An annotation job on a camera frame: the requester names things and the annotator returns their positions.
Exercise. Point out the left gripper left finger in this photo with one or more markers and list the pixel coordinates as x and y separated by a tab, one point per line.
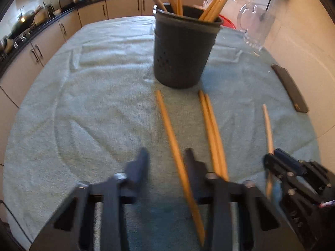
71	227

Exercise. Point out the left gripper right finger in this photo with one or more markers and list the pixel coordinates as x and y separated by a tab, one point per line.
260	224

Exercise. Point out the black wok on stove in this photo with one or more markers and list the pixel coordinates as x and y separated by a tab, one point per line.
25	21

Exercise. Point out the black perforated utensil holder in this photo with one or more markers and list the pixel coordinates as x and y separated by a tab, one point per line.
182	46

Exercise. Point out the black smartphone brown case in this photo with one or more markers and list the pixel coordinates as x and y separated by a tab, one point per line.
291	88

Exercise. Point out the red plastic basin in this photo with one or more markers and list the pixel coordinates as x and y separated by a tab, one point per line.
226	22

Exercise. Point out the clear glass beer mug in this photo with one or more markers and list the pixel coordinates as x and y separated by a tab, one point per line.
255	22

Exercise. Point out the blue-green table cloth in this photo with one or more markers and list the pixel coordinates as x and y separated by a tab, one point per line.
94	105

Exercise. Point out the black electric kettle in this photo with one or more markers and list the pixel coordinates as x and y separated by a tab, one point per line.
49	9

